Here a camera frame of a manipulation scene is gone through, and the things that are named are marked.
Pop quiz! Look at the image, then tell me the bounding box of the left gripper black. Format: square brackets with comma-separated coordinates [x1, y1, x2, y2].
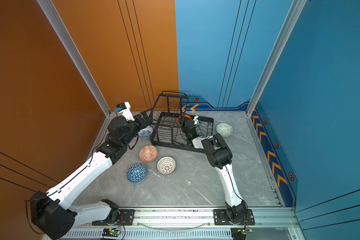
[120, 107, 152, 149]

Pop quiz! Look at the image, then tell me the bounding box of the black wire dish rack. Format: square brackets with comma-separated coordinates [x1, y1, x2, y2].
[150, 91, 214, 153]

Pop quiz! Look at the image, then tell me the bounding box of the red patterned bowl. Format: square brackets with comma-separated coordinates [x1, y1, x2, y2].
[139, 145, 159, 163]

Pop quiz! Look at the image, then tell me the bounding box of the orange plastic bowl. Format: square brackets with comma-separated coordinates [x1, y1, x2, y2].
[177, 114, 193, 127]

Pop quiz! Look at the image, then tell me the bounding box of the dark blue geometric bowl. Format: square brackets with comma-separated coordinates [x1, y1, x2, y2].
[126, 163, 148, 184]

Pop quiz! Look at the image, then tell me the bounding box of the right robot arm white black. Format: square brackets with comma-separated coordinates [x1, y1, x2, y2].
[182, 119, 249, 225]

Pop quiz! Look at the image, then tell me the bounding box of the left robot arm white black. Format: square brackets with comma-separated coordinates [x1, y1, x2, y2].
[26, 109, 153, 240]

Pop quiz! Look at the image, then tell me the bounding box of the blue white floral bowl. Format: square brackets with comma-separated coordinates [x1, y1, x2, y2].
[138, 125, 154, 139]

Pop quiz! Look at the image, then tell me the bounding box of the white red lattice bowl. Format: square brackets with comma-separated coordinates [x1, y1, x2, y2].
[157, 157, 176, 175]

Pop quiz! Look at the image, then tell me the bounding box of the green white patterned bowl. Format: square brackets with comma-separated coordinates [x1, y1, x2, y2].
[216, 123, 234, 138]

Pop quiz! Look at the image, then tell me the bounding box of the left green circuit board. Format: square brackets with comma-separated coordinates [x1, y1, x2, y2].
[101, 228, 123, 240]

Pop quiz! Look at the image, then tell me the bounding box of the right circuit board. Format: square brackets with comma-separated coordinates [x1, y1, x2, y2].
[231, 228, 253, 240]

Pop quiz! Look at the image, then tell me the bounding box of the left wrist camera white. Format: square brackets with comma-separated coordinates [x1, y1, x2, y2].
[116, 102, 135, 122]

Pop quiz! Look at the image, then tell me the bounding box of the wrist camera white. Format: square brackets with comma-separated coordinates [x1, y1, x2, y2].
[116, 102, 135, 122]
[193, 116, 202, 126]

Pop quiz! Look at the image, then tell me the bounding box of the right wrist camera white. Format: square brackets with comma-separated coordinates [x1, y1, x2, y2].
[193, 116, 202, 126]

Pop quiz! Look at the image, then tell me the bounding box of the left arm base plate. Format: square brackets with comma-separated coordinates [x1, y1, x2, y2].
[92, 209, 135, 227]

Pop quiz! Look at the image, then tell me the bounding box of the aluminium front rail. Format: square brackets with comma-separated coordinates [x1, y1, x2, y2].
[62, 207, 305, 240]

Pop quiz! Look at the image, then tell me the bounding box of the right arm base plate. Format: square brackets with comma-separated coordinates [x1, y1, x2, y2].
[213, 209, 256, 226]

